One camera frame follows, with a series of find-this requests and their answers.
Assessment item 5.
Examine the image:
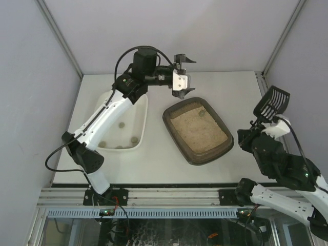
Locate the black slotted litter scoop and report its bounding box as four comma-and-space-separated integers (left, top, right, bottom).
253, 86, 290, 124

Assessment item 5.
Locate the dark brown litter box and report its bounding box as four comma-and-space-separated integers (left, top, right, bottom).
162, 97, 234, 166

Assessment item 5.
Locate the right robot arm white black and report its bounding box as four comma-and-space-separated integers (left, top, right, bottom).
235, 116, 327, 239

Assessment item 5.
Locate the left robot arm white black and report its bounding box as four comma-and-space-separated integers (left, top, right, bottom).
62, 46, 194, 195

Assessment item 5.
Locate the white plastic waste bin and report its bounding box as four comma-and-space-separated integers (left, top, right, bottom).
96, 94, 148, 152

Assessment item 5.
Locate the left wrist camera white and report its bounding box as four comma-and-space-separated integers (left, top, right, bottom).
172, 70, 191, 91

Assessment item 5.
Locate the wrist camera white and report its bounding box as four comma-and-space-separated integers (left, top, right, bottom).
261, 114, 291, 139
172, 70, 191, 91

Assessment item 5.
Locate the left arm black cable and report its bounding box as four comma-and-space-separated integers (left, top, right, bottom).
45, 46, 177, 185

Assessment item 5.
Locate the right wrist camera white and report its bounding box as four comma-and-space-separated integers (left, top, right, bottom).
261, 114, 291, 139

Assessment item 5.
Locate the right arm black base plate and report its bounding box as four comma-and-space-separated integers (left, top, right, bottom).
218, 189, 246, 206

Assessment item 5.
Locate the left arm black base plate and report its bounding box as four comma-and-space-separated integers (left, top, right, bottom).
83, 189, 129, 206

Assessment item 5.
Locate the grey slotted cable duct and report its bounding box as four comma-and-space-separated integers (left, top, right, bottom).
48, 208, 238, 219

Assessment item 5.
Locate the aluminium right corner post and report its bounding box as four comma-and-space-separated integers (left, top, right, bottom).
262, 0, 308, 77

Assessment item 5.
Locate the aluminium corner post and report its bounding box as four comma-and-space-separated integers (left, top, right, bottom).
262, 0, 308, 77
35, 0, 84, 79

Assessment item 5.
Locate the aluminium left corner post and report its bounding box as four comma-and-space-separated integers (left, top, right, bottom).
35, 0, 84, 79

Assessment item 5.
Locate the aluminium front mounting rail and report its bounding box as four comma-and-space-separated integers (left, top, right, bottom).
37, 188, 233, 208

